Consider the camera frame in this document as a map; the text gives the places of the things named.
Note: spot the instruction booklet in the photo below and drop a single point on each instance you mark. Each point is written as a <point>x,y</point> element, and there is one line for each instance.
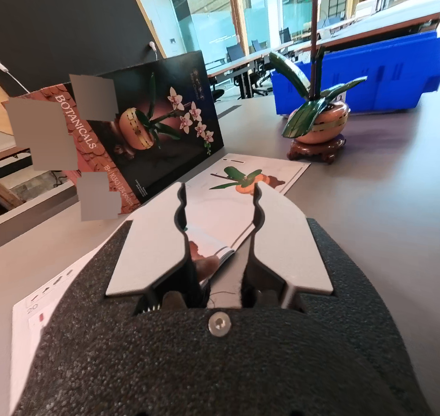
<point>285,173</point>

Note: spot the wooden column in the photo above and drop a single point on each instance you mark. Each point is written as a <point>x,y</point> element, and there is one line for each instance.
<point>237,17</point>

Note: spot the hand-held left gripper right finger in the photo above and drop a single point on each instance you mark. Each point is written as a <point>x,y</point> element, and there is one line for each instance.
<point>292,251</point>

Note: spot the long wooden-edged office desk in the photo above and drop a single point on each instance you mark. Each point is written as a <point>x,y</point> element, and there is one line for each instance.
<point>240,65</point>

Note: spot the black orchid set box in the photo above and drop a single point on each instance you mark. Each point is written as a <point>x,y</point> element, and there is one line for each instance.
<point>165,130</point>

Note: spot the grey desk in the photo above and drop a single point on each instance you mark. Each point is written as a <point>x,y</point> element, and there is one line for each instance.
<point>378,182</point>

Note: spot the toy orchid plant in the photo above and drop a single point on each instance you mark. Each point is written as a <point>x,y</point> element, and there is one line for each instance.
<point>319,127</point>

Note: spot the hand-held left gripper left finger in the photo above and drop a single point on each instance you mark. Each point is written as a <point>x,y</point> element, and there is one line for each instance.
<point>147,251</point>

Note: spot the blue plastic bin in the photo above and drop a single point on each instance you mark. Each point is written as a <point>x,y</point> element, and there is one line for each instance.
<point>395,79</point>

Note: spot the black partition panel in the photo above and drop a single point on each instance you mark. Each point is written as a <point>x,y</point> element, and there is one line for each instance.
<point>68,17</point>

